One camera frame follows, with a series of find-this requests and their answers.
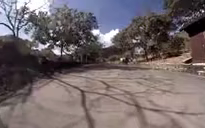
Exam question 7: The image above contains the grey asphalt road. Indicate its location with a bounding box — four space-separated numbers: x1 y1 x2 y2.
0 62 205 128

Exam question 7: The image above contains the large leafy tree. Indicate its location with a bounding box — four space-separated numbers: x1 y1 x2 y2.
25 4 105 64

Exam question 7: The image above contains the group of leafy trees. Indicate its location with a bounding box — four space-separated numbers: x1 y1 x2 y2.
111 13 192 63

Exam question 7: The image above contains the dark bushy bank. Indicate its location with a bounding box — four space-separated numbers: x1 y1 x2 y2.
0 35 76 98

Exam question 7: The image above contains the bare branched tree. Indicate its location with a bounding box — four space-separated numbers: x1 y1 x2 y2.
0 0 53 38

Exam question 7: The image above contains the reddish-brown building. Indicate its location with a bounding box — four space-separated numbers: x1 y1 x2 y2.
181 9 205 64

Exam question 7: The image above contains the overhanging tree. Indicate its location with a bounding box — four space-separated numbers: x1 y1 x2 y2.
163 0 205 28

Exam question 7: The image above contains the low pale stone kerb wall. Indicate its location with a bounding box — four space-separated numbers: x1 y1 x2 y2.
145 61 205 80

